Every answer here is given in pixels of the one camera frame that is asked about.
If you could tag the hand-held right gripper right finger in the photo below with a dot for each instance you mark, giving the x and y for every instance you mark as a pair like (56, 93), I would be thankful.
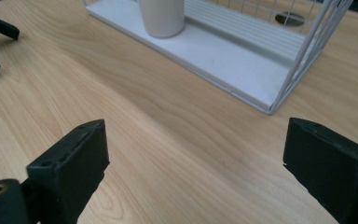
(332, 171)

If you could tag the white cup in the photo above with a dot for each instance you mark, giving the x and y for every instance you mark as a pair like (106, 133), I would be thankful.
(161, 18)

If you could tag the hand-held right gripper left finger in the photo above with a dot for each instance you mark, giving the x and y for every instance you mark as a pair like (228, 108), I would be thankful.
(71, 168)

